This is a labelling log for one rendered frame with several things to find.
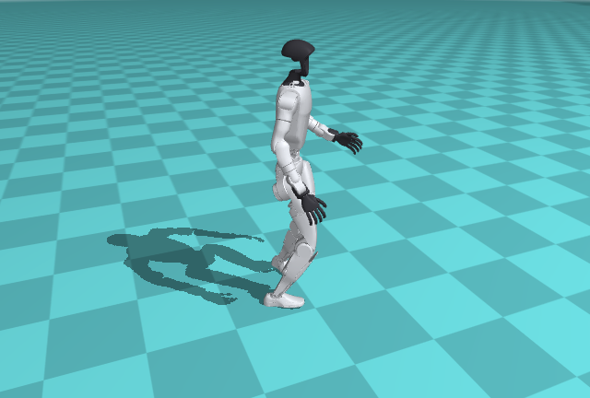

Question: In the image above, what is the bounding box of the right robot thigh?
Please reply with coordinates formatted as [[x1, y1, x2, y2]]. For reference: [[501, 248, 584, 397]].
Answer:
[[273, 173, 317, 257]]

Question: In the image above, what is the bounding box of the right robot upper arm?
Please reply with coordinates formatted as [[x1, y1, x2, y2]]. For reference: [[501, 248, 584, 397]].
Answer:
[[271, 91, 298, 154]]

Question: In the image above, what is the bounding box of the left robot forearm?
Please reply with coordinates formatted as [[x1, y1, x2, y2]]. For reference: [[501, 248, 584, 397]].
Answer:
[[308, 115, 335, 141]]

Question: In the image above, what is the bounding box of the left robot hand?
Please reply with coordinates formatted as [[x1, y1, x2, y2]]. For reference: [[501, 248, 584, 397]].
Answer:
[[327, 128, 362, 155]]

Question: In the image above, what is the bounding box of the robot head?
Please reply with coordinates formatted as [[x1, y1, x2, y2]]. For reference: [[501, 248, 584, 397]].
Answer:
[[281, 40, 315, 87]]

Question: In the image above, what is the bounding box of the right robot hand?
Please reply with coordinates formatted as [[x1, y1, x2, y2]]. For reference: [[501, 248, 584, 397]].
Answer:
[[292, 183, 326, 226]]

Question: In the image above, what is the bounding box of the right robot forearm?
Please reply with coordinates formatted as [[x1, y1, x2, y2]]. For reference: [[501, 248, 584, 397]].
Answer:
[[275, 141, 306, 195]]

